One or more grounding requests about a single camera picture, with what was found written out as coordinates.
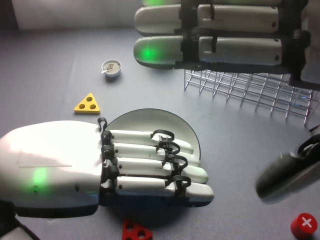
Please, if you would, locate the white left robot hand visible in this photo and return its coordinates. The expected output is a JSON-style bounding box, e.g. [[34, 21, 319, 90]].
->
[[0, 117, 215, 218]]

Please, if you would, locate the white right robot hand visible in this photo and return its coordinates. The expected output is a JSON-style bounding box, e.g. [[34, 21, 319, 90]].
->
[[133, 0, 320, 200]]

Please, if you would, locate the white plate with leaf print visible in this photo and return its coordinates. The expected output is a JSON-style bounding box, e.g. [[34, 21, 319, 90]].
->
[[104, 108, 204, 166]]

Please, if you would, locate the yellow triangle block with holes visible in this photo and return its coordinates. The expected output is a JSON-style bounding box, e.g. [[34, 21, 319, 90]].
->
[[73, 92, 101, 116]]

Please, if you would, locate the small white toy bowl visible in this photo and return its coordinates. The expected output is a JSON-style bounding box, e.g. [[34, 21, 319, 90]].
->
[[101, 59, 123, 79]]

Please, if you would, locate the red triangle block with holes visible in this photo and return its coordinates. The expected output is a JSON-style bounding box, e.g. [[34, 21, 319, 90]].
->
[[121, 219, 154, 240]]

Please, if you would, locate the white backdrop sheet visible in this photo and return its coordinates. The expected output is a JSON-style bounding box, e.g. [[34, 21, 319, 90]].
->
[[12, 0, 142, 30]]

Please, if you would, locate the red cylinder with white cross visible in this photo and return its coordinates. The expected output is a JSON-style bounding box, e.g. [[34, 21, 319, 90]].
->
[[290, 212, 319, 237]]

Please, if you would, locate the wire dish rack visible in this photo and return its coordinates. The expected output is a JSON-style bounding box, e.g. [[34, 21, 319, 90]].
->
[[184, 67, 320, 126]]

